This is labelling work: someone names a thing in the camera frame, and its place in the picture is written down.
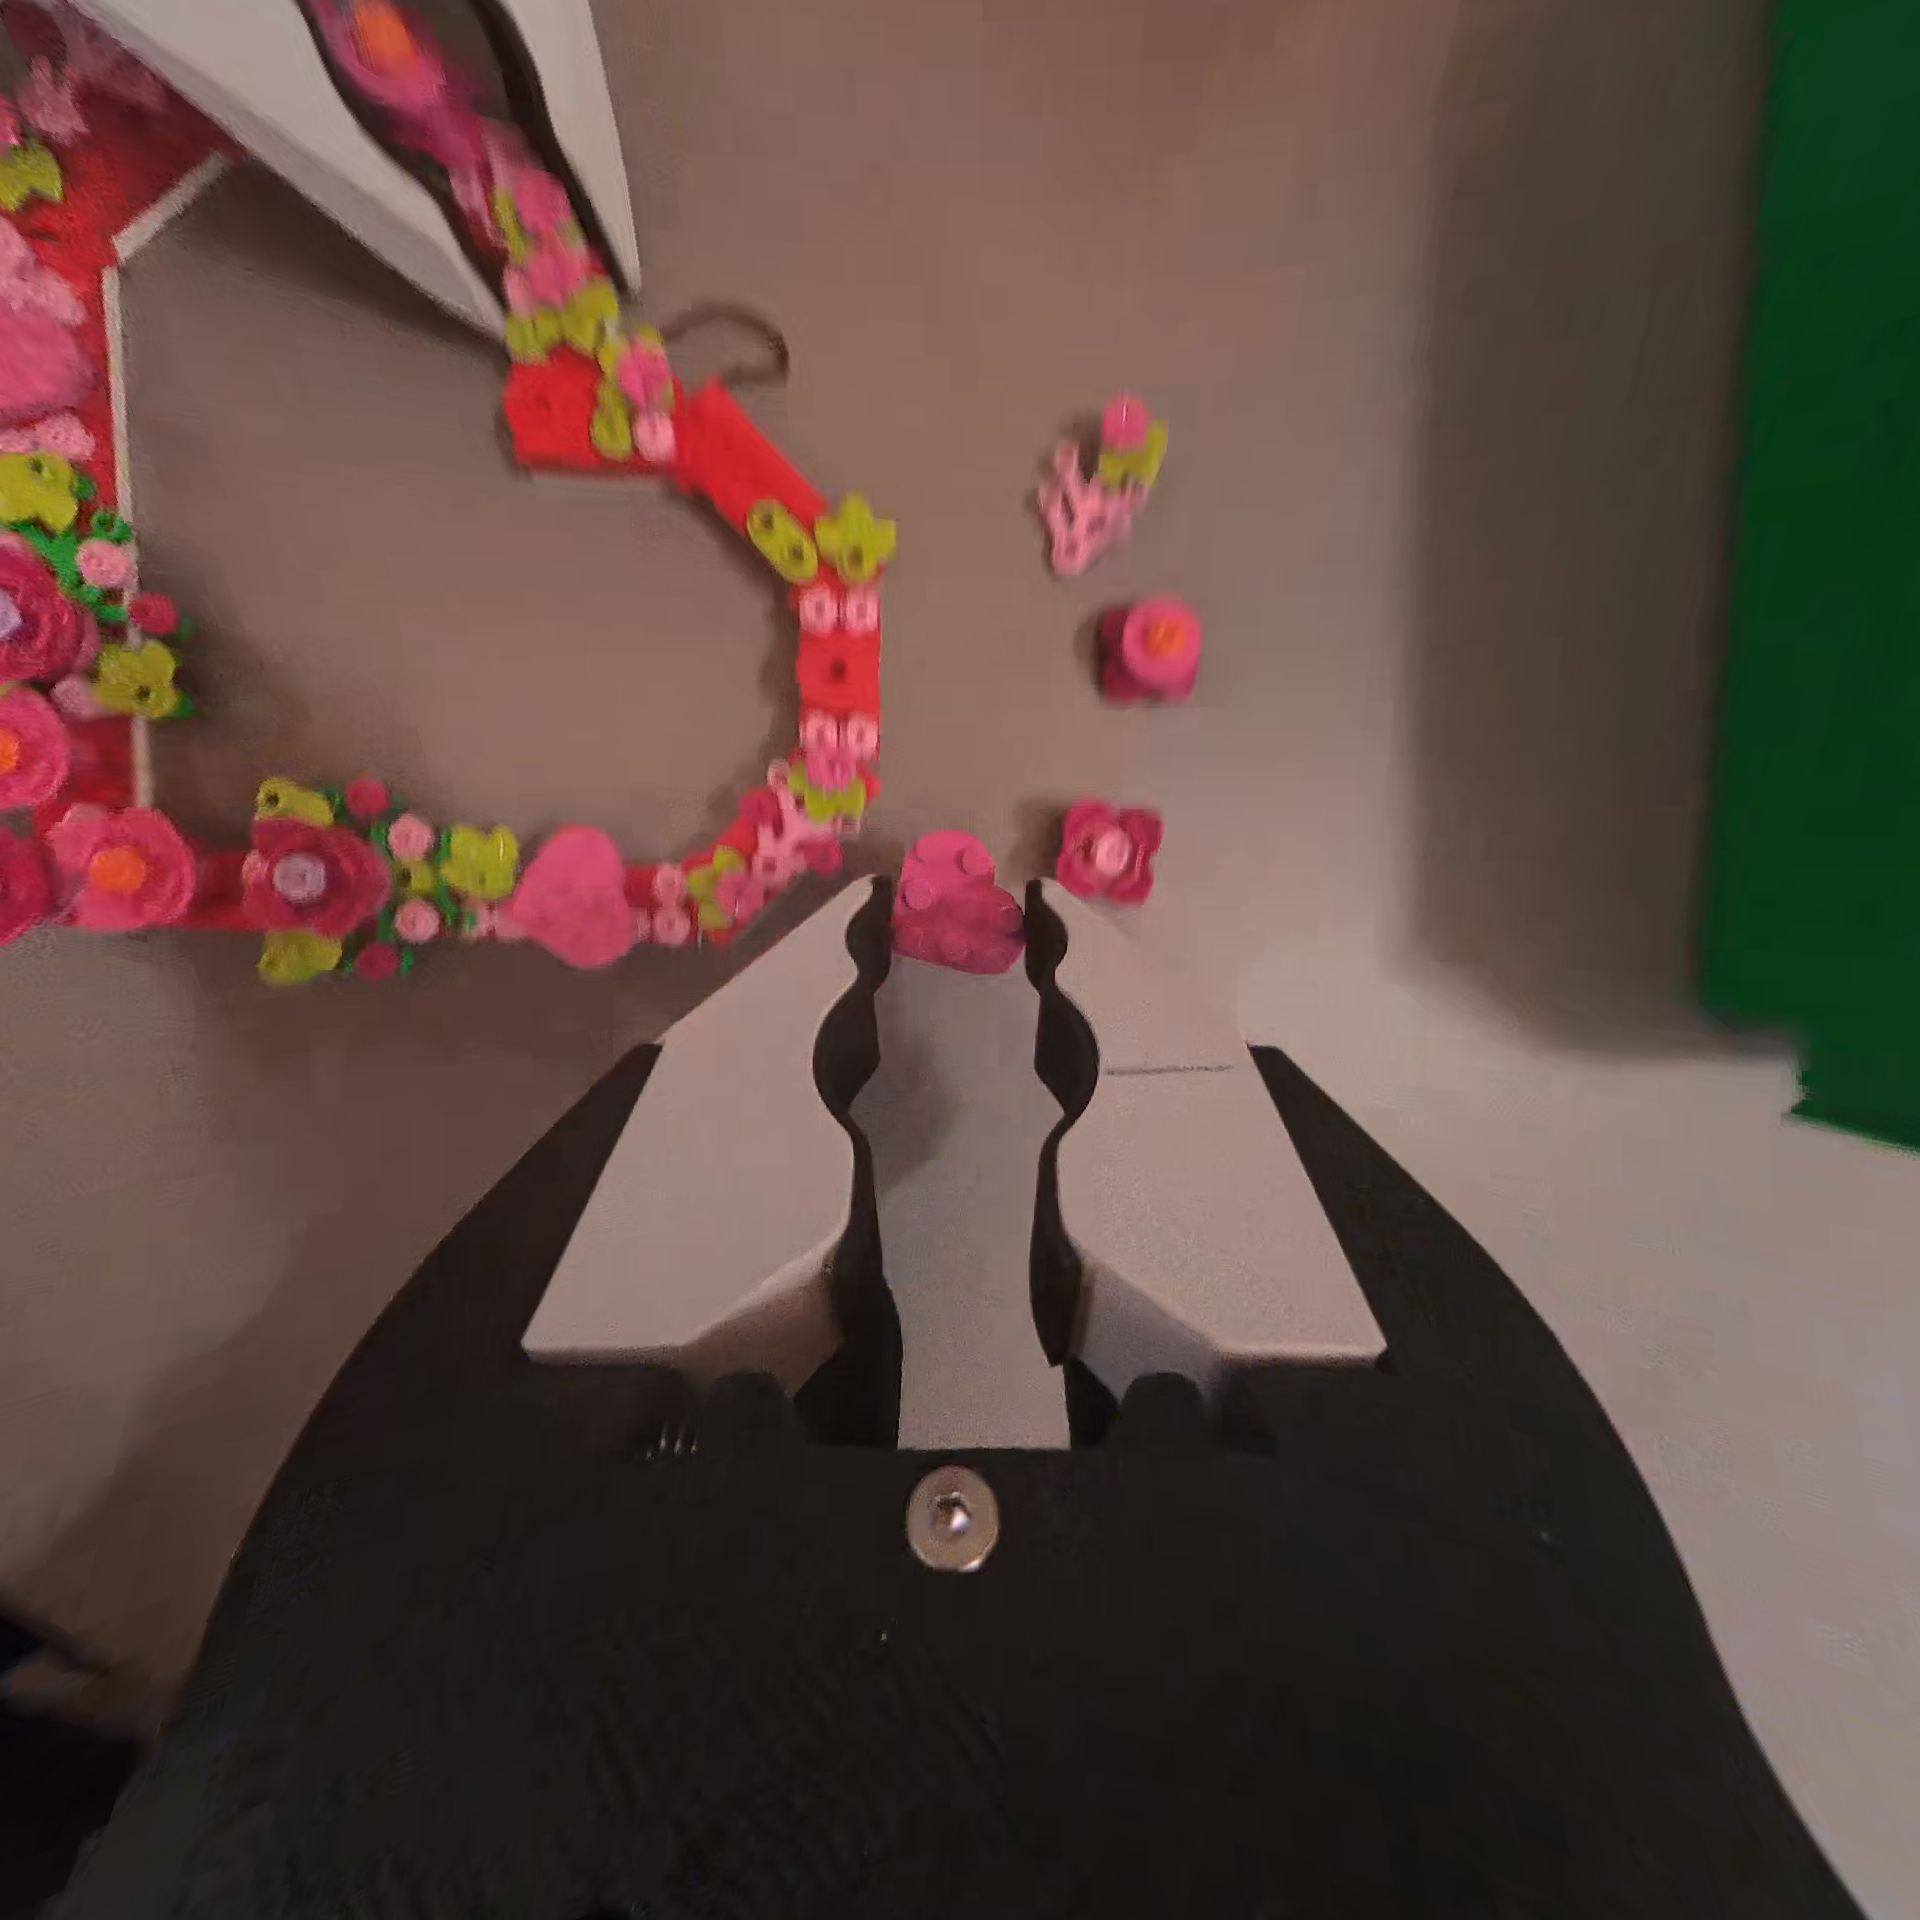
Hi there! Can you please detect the thin dark cord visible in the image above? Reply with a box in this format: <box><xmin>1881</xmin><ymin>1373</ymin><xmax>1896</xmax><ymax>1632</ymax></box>
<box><xmin>656</xmin><ymin>298</ymin><xmax>792</xmax><ymax>389</ymax></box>

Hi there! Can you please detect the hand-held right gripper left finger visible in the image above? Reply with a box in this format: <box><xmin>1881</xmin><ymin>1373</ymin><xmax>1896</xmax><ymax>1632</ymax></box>
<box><xmin>518</xmin><ymin>874</ymin><xmax>905</xmax><ymax>1452</ymax></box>

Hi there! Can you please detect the red lego heart flower wreath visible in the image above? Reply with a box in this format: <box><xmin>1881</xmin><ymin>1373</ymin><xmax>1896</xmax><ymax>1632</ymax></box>
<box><xmin>0</xmin><ymin>0</ymin><xmax>905</xmax><ymax>991</ymax></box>

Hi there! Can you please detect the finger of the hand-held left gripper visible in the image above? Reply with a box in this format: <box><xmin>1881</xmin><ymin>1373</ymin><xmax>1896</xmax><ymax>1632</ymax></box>
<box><xmin>477</xmin><ymin>0</ymin><xmax>647</xmax><ymax>297</ymax></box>
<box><xmin>86</xmin><ymin>0</ymin><xmax>509</xmax><ymax>336</ymax></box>

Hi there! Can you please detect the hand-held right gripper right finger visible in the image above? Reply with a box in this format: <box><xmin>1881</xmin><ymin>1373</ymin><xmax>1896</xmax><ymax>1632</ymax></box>
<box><xmin>1024</xmin><ymin>879</ymin><xmax>1384</xmax><ymax>1452</ymax></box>

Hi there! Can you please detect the pink lego heart piece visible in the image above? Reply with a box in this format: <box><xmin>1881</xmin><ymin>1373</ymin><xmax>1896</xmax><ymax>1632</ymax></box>
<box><xmin>891</xmin><ymin>830</ymin><xmax>1031</xmax><ymax>976</ymax></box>

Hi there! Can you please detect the pale pink lego stem cluster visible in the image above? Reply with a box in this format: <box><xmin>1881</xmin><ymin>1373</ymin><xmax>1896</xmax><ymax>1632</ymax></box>
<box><xmin>1036</xmin><ymin>392</ymin><xmax>1173</xmax><ymax>581</ymax></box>

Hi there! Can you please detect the magenta lego flower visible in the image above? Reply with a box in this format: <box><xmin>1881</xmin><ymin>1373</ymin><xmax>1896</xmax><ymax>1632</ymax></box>
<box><xmin>1053</xmin><ymin>798</ymin><xmax>1165</xmax><ymax>906</ymax></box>

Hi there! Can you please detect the green mat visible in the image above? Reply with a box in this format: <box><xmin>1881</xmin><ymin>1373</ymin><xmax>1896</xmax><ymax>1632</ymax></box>
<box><xmin>1696</xmin><ymin>0</ymin><xmax>1920</xmax><ymax>1161</ymax></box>

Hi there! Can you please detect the dark pink lego flower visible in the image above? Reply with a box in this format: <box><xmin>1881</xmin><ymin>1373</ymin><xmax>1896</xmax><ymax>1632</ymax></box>
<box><xmin>1093</xmin><ymin>594</ymin><xmax>1207</xmax><ymax>708</ymax></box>

